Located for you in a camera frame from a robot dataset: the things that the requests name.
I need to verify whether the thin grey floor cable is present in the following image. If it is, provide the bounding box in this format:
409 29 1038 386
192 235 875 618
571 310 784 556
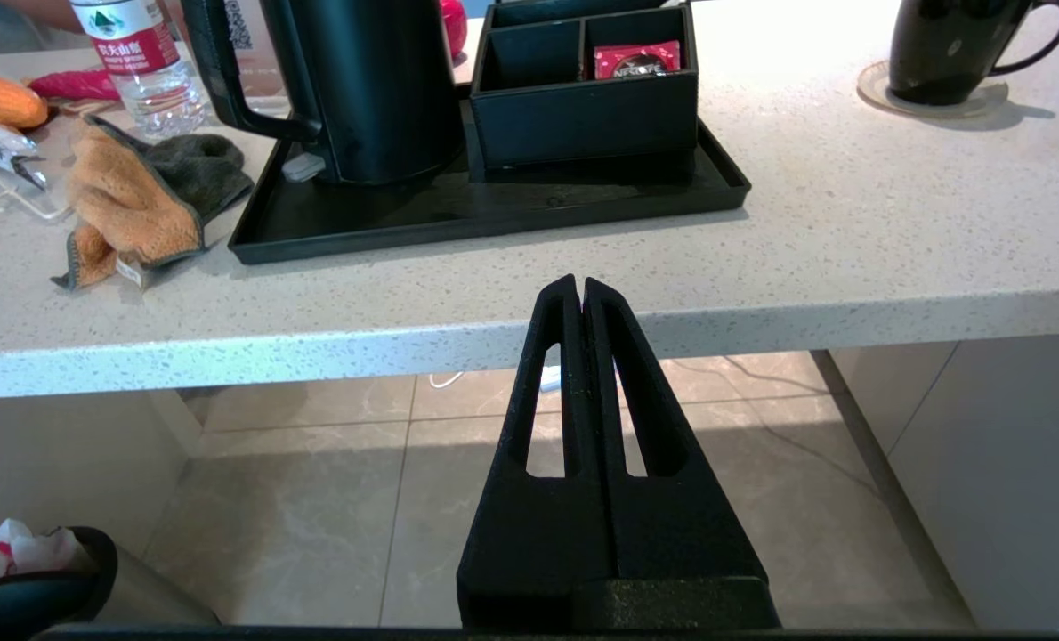
667 354 882 486

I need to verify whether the orange grey oven glove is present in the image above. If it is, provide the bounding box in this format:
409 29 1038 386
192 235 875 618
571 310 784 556
52 116 255 292

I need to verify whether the orange round snack pack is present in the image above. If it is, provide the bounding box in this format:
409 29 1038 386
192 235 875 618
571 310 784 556
0 73 50 130

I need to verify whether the cream cord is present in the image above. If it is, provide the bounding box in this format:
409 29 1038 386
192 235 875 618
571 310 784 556
0 156 72 222

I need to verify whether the black electric kettle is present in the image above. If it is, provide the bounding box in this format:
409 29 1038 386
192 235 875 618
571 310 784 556
181 0 465 186

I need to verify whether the red snack pack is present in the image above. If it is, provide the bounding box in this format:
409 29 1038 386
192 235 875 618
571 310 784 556
29 69 123 101

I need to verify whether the red packet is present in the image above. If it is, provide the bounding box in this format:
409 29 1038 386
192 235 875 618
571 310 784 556
594 40 682 81

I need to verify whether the black compartment box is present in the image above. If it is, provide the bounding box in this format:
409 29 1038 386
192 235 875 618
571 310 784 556
469 0 700 173

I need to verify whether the red tomato kitchen timer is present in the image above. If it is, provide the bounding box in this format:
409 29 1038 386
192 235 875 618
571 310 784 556
441 0 468 61

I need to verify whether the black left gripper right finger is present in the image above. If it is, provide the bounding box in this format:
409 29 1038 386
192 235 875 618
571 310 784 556
581 277 781 629

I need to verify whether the clear water bottle red cap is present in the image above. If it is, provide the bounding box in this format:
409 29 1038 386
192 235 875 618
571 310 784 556
69 0 210 139

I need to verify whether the white counter support panel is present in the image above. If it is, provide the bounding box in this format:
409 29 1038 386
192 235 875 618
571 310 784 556
0 389 206 571

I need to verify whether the silver brown snack wrapper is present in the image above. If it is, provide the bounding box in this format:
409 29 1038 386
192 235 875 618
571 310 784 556
0 123 50 191

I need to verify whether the black mug white inside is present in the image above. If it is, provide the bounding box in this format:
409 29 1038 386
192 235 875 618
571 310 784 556
888 0 1059 106

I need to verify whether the round translucent coaster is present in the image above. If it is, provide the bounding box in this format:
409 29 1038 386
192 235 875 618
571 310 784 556
857 60 1011 120

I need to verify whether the black serving tray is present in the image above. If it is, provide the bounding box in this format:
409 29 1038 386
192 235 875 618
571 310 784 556
229 85 753 265

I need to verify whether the black trash bin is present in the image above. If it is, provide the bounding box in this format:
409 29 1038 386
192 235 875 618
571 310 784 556
0 519 221 629

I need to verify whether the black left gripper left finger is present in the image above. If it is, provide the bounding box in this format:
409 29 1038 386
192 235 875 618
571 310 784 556
456 274 618 629

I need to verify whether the person right forearm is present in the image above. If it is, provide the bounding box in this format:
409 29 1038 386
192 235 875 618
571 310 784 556
0 0 85 35

